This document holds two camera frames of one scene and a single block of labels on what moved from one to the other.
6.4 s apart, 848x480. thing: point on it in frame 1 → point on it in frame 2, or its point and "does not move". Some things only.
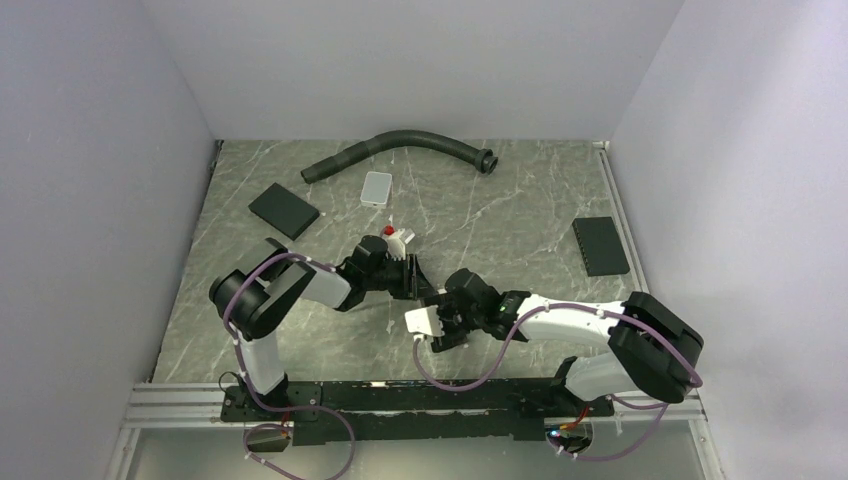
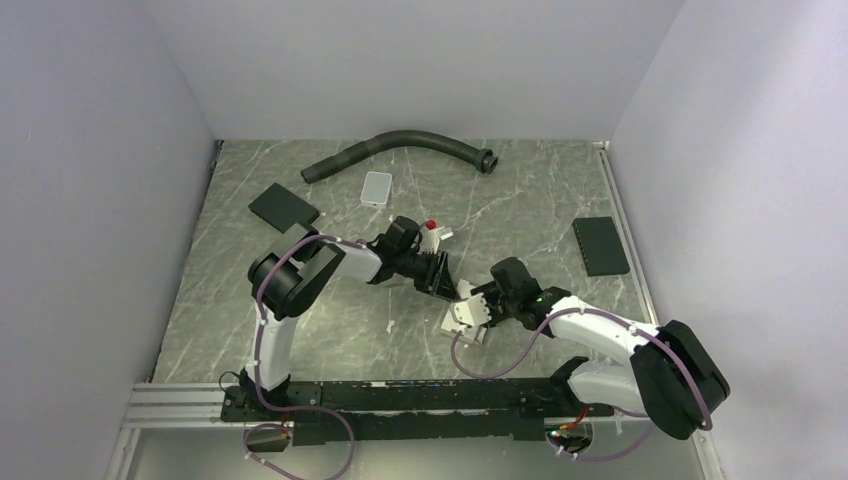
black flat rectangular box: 284,211 does not move
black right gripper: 450,339 → 495,318
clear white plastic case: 376,190 does not move
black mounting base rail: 411,412 does not move
